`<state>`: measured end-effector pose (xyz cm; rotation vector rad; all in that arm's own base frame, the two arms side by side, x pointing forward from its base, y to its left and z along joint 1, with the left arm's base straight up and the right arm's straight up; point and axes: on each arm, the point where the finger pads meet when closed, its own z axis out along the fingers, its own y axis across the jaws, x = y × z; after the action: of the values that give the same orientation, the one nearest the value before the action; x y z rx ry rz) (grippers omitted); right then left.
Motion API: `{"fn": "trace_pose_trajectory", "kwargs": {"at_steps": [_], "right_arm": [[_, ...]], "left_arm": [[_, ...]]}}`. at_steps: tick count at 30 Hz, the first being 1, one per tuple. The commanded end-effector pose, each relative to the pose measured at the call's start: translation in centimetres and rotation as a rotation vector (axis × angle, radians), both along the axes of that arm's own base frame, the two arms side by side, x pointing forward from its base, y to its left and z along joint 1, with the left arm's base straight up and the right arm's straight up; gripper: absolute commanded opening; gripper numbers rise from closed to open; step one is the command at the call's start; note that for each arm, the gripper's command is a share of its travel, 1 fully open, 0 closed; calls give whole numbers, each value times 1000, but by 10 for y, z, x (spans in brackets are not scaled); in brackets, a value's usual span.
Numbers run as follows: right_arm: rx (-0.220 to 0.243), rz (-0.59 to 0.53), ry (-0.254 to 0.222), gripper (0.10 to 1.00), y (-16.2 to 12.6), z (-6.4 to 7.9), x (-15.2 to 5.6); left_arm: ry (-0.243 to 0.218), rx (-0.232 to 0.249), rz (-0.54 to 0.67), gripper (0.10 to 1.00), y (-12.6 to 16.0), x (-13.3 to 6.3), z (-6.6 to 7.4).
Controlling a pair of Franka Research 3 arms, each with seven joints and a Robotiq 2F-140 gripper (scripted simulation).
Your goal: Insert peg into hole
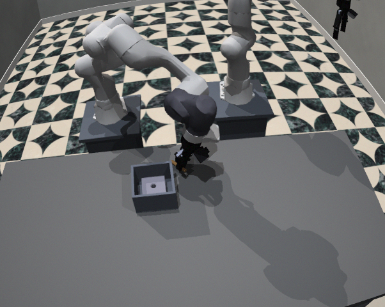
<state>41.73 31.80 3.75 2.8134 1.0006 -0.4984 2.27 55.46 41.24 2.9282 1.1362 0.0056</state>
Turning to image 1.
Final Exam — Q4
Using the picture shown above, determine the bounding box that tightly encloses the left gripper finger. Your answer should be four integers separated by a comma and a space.
340, 10, 348, 32
333, 9, 345, 40

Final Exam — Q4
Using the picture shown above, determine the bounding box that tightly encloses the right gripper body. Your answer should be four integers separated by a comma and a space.
180, 135, 201, 154

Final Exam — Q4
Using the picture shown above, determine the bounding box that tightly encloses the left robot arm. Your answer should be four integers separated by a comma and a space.
220, 0, 256, 105

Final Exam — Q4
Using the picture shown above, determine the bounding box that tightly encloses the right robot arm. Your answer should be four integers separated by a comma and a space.
74, 13, 220, 144

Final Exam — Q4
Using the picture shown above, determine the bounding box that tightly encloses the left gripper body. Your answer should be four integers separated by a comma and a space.
336, 0, 351, 16

